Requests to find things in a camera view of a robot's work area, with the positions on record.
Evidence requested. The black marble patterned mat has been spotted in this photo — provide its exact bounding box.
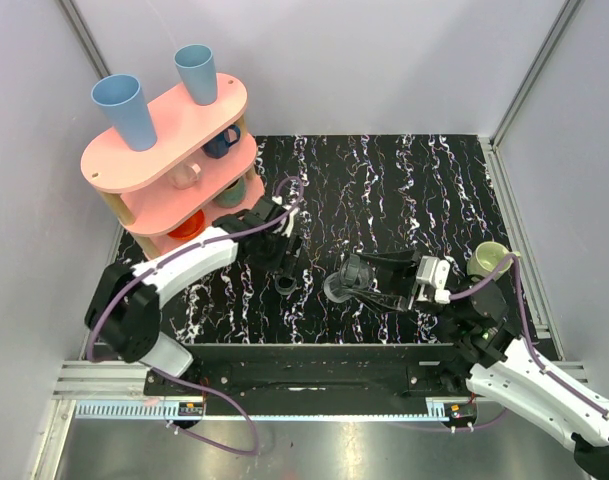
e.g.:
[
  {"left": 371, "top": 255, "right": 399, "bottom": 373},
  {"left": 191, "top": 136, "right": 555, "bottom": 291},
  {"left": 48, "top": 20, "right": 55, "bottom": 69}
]
[{"left": 161, "top": 134, "right": 509, "bottom": 344}]

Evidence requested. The large blue plastic cup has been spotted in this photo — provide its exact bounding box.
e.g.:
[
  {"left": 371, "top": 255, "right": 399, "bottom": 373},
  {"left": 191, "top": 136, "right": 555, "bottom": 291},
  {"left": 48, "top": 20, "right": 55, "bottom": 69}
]
[{"left": 91, "top": 74, "right": 157, "bottom": 151}]

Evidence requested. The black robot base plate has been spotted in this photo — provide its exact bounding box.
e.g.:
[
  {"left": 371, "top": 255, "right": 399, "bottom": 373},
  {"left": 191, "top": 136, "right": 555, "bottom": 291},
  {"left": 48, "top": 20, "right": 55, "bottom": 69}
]
[{"left": 143, "top": 342, "right": 515, "bottom": 416}]

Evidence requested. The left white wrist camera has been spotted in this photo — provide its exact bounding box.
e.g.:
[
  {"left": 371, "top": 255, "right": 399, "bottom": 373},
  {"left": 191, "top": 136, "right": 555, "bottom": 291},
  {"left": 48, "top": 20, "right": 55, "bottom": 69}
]
[{"left": 271, "top": 195, "right": 300, "bottom": 238}]

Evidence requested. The orange plastic bowl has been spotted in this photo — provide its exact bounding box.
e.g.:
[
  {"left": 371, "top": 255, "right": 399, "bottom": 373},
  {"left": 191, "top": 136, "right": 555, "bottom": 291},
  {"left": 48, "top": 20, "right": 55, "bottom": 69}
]
[{"left": 168, "top": 210, "right": 205, "bottom": 241}]

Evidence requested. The dark blue ceramic mug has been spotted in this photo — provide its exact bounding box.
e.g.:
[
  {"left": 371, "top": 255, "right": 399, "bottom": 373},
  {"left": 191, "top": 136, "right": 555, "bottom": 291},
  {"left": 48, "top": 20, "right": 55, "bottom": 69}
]
[{"left": 202, "top": 124, "right": 241, "bottom": 159}]

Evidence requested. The white slotted cable duct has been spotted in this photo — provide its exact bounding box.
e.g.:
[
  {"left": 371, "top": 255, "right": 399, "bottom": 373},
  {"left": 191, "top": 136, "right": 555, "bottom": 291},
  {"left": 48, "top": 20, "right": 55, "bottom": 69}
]
[{"left": 76, "top": 402, "right": 204, "bottom": 421}]

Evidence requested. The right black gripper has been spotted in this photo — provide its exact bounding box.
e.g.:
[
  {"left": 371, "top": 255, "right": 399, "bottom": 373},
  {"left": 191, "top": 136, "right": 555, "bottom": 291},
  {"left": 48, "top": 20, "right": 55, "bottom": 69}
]
[{"left": 343, "top": 246, "right": 466, "bottom": 326}]

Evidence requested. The pink ceramic mug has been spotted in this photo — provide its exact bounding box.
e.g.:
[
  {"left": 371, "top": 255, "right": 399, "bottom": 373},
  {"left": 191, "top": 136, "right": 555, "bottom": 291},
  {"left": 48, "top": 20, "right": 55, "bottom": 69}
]
[{"left": 168, "top": 162, "right": 201, "bottom": 190}]

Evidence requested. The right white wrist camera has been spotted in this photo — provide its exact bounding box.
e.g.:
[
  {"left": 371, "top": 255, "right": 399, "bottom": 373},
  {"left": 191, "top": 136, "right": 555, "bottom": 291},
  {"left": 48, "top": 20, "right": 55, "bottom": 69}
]
[{"left": 419, "top": 256, "right": 451, "bottom": 305}]

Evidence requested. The pink three-tier wooden shelf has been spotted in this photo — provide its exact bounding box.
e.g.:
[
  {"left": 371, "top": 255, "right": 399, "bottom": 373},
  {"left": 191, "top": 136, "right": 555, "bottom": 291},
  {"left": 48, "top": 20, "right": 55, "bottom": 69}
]
[{"left": 80, "top": 73, "right": 265, "bottom": 259}]

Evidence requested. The small blue plastic cup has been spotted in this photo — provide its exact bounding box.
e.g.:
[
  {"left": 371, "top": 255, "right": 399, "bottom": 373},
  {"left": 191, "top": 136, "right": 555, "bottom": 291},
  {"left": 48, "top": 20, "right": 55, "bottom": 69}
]
[{"left": 174, "top": 44, "right": 218, "bottom": 106}]

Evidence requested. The teal speckled ceramic cup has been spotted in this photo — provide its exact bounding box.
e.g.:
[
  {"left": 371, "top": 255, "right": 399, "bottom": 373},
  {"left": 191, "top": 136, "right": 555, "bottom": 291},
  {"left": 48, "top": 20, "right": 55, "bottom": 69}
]
[{"left": 213, "top": 177, "right": 247, "bottom": 209}]

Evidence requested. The light green ceramic mug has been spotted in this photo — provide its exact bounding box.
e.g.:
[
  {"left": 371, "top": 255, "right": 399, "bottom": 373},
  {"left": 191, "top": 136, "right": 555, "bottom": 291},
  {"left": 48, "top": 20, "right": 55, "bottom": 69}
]
[{"left": 466, "top": 241, "right": 521, "bottom": 278}]

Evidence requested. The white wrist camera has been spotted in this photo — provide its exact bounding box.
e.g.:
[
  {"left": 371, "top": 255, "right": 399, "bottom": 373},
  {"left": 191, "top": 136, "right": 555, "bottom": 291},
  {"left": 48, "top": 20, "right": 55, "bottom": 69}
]
[
  {"left": 271, "top": 195, "right": 300, "bottom": 238},
  {"left": 419, "top": 256, "right": 451, "bottom": 305}
]

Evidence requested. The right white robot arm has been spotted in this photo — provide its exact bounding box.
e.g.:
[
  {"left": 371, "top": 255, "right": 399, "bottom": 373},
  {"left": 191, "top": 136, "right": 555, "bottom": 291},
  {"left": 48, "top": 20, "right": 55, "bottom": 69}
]
[{"left": 340, "top": 242, "right": 609, "bottom": 479}]

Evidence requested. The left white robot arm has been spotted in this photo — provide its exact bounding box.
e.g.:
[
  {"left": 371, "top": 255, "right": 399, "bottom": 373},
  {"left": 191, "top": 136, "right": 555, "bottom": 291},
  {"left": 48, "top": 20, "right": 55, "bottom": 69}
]
[{"left": 85, "top": 196, "right": 299, "bottom": 396}]

